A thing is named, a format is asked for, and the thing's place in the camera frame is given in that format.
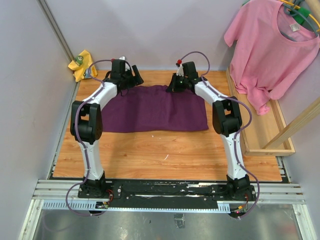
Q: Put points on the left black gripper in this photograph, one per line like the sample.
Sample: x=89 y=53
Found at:
x=136 y=80

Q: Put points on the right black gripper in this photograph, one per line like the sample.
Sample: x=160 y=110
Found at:
x=172 y=86

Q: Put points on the purple surgical wrap cloth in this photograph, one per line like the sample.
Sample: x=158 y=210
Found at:
x=151 y=108

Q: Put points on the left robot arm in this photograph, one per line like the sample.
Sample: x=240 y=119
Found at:
x=86 y=124

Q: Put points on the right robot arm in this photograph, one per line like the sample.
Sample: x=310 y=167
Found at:
x=226 y=121

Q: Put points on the yellow paper bag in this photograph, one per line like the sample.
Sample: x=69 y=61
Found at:
x=82 y=66

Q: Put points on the wooden tray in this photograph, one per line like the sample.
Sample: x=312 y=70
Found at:
x=262 y=129

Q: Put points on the pink t-shirt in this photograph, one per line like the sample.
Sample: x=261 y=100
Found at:
x=271 y=51

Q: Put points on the grey clothes hanger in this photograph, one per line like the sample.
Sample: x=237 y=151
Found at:
x=297 y=20

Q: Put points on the wooden beam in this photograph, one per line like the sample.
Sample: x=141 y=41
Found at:
x=312 y=111

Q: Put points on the yellow hoop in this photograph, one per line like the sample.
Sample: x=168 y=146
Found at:
x=310 y=15

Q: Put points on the green hanger clip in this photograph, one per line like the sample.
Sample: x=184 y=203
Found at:
x=300 y=17

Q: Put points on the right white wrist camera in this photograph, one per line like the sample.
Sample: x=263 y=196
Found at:
x=180 y=71

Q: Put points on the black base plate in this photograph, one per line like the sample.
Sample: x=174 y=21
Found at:
x=171 y=195

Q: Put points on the aluminium corner post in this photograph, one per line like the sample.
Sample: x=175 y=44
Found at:
x=55 y=27

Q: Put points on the aluminium rail frame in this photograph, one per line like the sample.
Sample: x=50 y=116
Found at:
x=58 y=194

